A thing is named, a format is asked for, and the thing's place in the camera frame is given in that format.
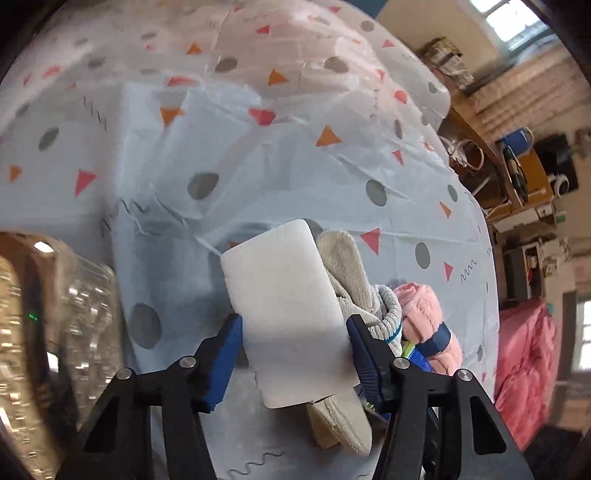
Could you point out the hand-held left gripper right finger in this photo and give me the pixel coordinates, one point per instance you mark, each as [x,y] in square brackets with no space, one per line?
[367,364]

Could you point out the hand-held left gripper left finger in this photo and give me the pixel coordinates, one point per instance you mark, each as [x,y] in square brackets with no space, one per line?
[224,364]

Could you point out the pink towel roll blue band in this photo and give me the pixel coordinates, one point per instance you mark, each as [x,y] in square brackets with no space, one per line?
[422,314]

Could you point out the white sponge block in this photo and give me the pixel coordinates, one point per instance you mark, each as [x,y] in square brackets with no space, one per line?
[286,314]

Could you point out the beige sock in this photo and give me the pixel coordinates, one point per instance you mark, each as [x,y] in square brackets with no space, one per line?
[341,263]

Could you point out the blue white packet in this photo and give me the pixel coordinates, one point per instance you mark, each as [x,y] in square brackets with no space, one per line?
[418,357]

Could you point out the grey sock blue stripe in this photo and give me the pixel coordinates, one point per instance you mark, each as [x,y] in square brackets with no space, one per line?
[383,314]

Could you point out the pink quilt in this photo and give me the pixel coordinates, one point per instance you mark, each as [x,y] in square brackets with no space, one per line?
[526,369]

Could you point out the ornate golden tissue box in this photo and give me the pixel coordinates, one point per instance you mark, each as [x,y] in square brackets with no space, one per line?
[27,346]

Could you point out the white storage cabinet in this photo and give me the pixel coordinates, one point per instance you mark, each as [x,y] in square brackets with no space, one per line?
[549,263]

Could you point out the yellow wooden board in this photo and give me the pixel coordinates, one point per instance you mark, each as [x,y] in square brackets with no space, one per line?
[538,180]

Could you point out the wooden desk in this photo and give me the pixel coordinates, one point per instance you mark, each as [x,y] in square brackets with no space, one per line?
[466,129]

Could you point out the black monitor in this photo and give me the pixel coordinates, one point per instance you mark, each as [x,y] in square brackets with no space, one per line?
[556,154]

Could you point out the brown patterned box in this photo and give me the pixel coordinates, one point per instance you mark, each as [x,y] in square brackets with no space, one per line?
[441,53]

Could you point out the beige striped curtain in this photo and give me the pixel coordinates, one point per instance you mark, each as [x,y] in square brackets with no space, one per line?
[531,87]

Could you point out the barred window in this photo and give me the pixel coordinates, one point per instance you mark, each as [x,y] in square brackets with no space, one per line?
[519,21]

